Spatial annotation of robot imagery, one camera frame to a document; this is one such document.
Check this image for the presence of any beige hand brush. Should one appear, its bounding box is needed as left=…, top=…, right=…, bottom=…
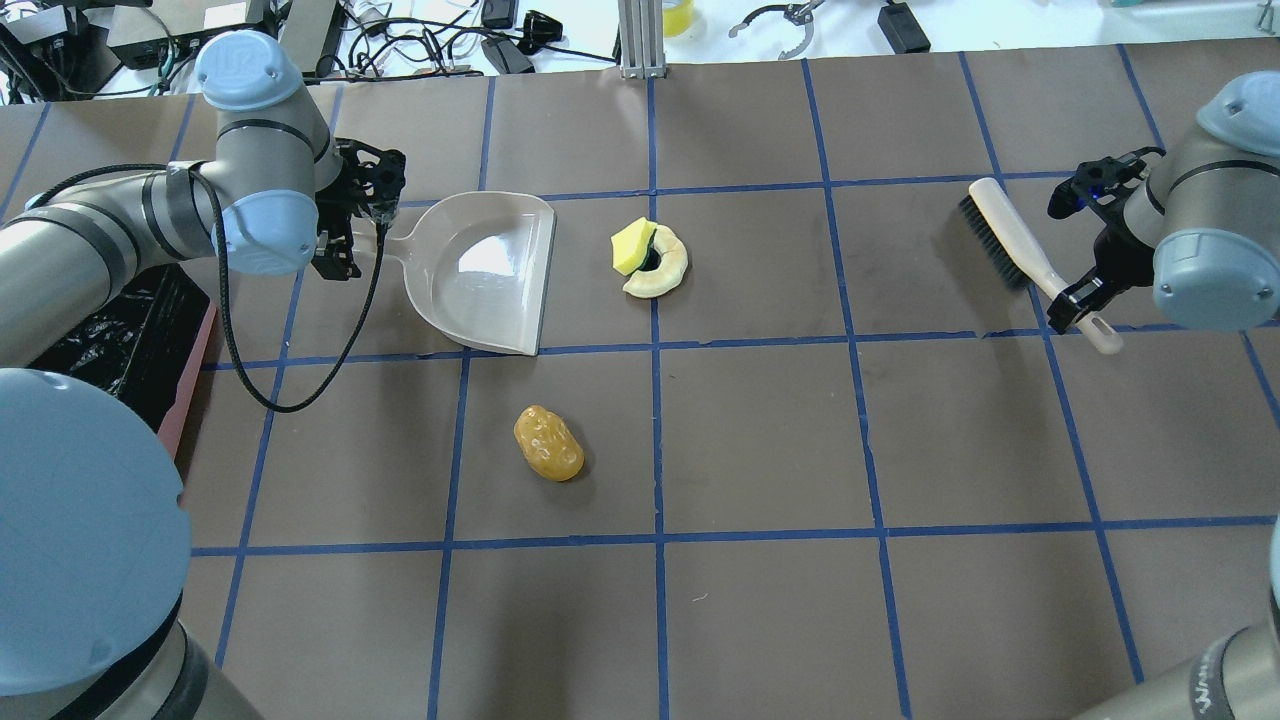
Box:
left=959, top=177, right=1124, bottom=355

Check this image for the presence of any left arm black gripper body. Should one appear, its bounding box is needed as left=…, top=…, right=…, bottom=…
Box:
left=312, top=138, right=407, bottom=281

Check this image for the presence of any bin with black bag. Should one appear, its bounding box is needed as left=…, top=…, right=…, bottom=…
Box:
left=31, top=265, right=218, bottom=457

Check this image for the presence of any yellow potato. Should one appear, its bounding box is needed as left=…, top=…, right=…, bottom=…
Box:
left=513, top=405, right=585, bottom=482

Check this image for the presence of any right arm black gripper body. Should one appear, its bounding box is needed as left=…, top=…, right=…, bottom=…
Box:
left=1047, top=149, right=1166, bottom=334

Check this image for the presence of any aluminium frame post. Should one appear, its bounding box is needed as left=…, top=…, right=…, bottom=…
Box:
left=617, top=0, right=668, bottom=79

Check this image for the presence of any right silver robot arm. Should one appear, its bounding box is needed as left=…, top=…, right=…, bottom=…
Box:
left=1050, top=70, right=1279, bottom=719

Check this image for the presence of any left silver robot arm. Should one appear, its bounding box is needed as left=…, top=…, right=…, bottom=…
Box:
left=3, top=29, right=404, bottom=719

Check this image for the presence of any beige plastic dustpan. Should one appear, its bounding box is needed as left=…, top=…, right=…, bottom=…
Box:
left=384, top=191, right=556, bottom=356

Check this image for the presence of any yellow sponge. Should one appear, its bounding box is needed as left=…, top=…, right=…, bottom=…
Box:
left=611, top=217, right=657, bottom=275

